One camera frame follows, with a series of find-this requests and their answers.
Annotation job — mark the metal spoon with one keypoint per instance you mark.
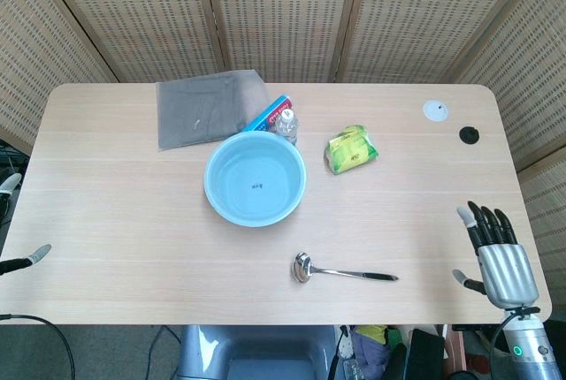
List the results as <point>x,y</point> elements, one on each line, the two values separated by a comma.
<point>302,267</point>

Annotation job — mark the woven bamboo folding screen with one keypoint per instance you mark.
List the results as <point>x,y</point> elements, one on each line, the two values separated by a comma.
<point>283,13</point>

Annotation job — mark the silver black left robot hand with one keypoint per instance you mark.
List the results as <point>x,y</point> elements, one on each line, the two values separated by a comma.
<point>31,257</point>

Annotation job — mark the grey folded cloth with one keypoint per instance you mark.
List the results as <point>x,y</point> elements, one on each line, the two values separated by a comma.
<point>199,110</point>

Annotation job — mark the light blue plastic bowl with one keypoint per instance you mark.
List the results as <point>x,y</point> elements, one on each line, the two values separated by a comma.
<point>255,179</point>

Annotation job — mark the green yellow snack packet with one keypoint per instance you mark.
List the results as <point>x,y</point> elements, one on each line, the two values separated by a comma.
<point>351,150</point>

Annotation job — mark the blue red flat box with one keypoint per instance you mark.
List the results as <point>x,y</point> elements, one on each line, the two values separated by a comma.
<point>269,112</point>

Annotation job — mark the purple cloth bundle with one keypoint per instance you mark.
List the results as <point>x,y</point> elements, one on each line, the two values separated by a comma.
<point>371,351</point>

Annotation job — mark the clear plastic bottle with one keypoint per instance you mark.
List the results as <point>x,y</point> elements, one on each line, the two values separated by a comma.
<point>286,126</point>

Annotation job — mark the white round table cap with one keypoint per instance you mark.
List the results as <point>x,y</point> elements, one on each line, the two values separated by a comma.
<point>435,111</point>

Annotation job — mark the yellow green bag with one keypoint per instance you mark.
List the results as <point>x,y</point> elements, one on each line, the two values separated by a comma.
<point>371,332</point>

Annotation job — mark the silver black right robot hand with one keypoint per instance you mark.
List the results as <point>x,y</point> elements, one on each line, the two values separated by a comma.
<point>506,265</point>

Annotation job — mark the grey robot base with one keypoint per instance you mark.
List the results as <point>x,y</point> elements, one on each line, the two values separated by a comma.
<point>261,353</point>

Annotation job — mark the black flat object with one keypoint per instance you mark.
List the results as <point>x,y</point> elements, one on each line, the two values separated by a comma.
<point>426,353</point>

